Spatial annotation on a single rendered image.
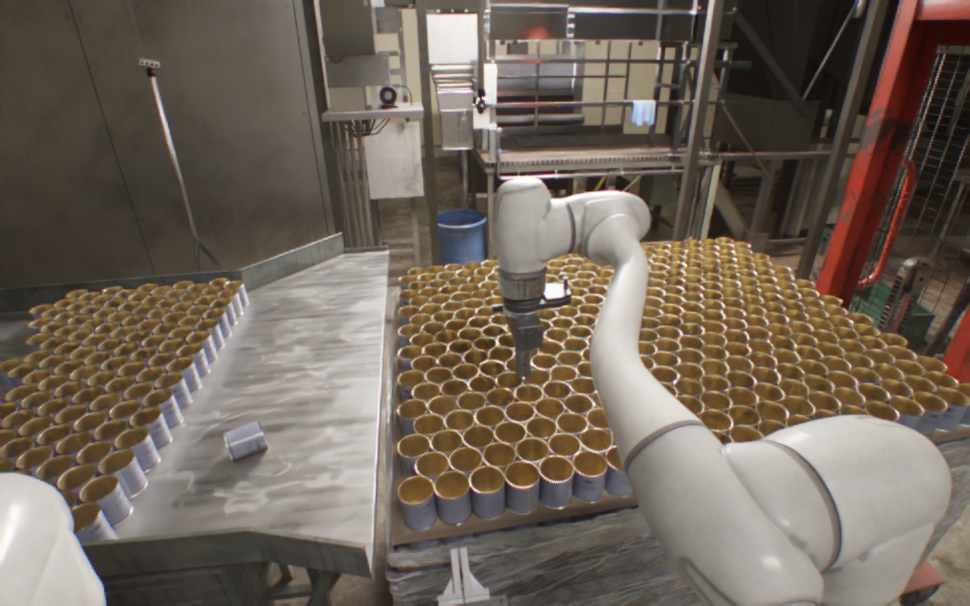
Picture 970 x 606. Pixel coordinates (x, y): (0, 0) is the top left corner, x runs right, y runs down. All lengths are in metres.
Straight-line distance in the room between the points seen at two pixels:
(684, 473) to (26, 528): 0.60
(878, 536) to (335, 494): 0.91
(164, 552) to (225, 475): 0.22
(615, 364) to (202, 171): 3.27
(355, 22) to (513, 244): 2.37
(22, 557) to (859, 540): 0.73
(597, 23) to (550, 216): 3.17
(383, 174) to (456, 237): 0.76
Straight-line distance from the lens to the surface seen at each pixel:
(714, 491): 0.50
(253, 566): 1.30
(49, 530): 0.62
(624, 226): 0.86
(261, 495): 1.17
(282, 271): 2.10
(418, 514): 1.00
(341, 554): 0.96
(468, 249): 4.01
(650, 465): 0.52
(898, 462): 0.61
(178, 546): 1.08
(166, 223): 3.82
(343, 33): 3.07
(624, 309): 0.68
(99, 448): 1.37
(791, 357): 1.50
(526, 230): 0.82
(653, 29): 4.10
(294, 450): 1.24
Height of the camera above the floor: 1.89
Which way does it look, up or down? 28 degrees down
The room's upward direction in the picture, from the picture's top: 1 degrees counter-clockwise
